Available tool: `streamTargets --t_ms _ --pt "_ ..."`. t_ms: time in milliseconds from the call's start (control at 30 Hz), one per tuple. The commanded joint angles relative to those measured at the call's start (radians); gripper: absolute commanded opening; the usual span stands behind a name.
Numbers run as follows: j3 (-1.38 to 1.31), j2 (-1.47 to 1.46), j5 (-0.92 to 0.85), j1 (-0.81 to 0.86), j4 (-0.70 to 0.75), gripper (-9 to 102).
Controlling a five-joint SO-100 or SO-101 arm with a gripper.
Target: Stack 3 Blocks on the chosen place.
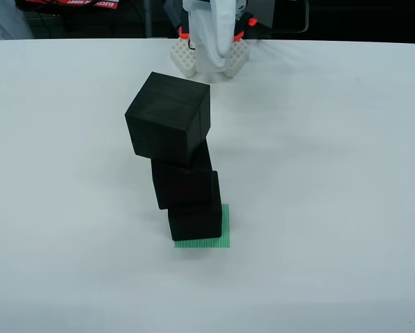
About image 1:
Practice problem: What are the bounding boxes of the black cube with white scuff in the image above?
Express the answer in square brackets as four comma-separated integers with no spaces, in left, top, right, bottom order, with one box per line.
[150,138,222,211]

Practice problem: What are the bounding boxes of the black clamp with orange tips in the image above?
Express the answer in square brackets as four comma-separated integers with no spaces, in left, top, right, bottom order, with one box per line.
[178,24,195,51]
[232,12,275,40]

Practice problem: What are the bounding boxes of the red printed label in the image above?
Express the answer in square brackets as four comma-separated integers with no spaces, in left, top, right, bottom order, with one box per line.
[60,0,120,10]

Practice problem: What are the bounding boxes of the green striped square marker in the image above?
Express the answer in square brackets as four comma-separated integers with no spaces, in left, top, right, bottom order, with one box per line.
[173,203,231,250]

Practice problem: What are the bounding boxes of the white fabric sheet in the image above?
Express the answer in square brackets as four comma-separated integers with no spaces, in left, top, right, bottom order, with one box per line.
[0,0,33,41]

